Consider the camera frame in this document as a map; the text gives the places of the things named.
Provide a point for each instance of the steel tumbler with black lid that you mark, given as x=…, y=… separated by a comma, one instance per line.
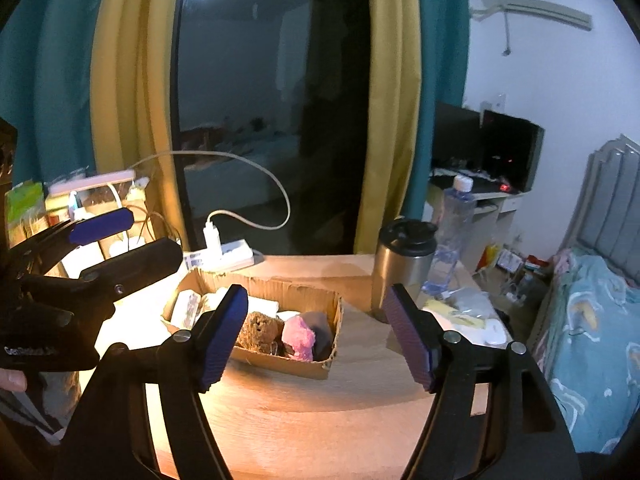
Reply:
x=400, y=270

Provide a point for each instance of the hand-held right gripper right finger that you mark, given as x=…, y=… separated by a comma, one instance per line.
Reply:
x=407, y=340

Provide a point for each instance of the large white charger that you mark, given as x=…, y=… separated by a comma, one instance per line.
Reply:
x=212, y=240

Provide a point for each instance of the pink plush toy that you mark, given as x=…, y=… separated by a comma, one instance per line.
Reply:
x=297, y=337

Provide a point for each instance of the cardboard box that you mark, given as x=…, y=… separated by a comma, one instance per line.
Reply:
x=280, y=362

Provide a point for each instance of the green packet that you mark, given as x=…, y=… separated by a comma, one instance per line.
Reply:
x=25, y=200

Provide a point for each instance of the white air conditioner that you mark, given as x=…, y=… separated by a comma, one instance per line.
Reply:
x=540, y=10

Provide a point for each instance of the brown sponge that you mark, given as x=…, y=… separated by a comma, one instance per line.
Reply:
x=257, y=332

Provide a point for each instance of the white desk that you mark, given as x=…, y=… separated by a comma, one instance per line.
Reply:
x=492, y=210

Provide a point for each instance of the clear water bottle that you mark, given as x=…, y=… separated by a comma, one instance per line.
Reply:
x=450, y=240

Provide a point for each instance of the black monitor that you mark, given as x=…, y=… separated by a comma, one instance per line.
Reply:
x=510, y=145
x=455, y=135

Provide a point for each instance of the teal curtain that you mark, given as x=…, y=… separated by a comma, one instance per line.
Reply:
x=50, y=70
x=440, y=35

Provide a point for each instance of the white desk lamp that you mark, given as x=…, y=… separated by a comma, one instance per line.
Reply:
x=95, y=181

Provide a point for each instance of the dark glass window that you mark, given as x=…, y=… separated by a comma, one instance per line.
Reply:
x=260, y=85

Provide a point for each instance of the white patterned packet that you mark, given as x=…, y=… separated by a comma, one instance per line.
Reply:
x=186, y=310

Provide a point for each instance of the teal printed blanket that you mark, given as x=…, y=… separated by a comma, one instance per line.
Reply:
x=600, y=335

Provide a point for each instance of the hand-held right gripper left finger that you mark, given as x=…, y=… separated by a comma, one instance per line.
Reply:
x=225, y=335

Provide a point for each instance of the white power strip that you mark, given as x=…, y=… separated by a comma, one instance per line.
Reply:
x=235, y=255

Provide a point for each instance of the yellow curtain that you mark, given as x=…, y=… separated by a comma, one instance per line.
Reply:
x=390, y=110
x=135, y=85

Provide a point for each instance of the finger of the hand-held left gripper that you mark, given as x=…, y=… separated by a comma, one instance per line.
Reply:
x=100, y=225
x=145, y=260

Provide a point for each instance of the white plastic bag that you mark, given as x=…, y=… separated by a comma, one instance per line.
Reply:
x=212, y=300

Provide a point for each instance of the yellow tissue pack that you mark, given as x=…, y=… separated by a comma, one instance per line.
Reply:
x=452, y=316

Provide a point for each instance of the grey padded headboard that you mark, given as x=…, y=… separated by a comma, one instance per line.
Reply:
x=610, y=185

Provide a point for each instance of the person's left hand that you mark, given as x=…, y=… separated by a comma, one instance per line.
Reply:
x=12, y=380

